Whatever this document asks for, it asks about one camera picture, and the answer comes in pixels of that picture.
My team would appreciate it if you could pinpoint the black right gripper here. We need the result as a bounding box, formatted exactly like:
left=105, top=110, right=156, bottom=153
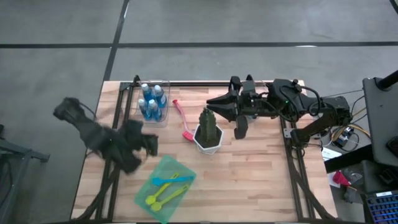
left=206, top=75, right=276, bottom=140

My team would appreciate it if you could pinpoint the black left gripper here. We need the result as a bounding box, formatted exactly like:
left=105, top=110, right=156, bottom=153
left=118, top=119, right=159, bottom=175

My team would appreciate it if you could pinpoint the blue spoon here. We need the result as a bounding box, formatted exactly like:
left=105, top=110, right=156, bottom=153
left=152, top=175, right=195, bottom=187

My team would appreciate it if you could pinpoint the yellow-green dish brush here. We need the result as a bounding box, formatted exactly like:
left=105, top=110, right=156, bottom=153
left=145, top=172, right=180, bottom=205
left=151, top=184, right=190, bottom=212

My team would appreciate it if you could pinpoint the narrow clear plastic bin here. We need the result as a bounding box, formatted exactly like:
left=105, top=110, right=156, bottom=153
left=134, top=80, right=171, bottom=128

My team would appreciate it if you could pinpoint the translucent green tray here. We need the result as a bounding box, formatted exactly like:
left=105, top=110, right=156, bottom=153
left=134, top=154, right=197, bottom=224

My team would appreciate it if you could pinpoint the cactus in white pot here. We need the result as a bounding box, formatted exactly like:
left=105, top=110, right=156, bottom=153
left=192, top=107, right=224, bottom=156

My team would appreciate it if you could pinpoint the pink dish brush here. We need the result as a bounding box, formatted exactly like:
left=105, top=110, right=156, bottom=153
left=172, top=99, right=195, bottom=142

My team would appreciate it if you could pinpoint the white paper sheet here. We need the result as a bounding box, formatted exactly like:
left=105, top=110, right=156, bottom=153
left=321, top=146, right=343, bottom=161

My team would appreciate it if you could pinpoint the power supply box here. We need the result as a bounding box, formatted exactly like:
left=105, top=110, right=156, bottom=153
left=334, top=126, right=355, bottom=149

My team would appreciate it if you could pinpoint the black stand beam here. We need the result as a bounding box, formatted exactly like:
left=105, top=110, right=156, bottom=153
left=325, top=144, right=374, bottom=174

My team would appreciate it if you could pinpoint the grey metal stand leg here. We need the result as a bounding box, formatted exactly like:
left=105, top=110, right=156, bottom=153
left=0, top=124, right=50, bottom=224

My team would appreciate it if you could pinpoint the red object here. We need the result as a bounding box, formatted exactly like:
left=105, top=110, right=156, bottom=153
left=332, top=170, right=352, bottom=188

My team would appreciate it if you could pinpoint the dark grey equipment cabinet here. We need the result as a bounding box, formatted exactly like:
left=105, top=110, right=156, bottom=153
left=362, top=76, right=398, bottom=167

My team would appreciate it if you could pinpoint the black pole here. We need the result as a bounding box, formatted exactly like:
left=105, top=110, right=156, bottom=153
left=374, top=70, right=398, bottom=91

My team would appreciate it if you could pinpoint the blue-lit keyboard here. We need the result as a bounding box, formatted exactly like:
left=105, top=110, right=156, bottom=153
left=365, top=191, right=398, bottom=224

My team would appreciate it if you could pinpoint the black metal table frame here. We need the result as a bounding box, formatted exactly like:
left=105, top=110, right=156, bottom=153
left=74, top=74, right=340, bottom=223

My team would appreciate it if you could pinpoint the yellow cable bundle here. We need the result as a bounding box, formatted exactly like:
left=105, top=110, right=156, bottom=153
left=329, top=107, right=373, bottom=142

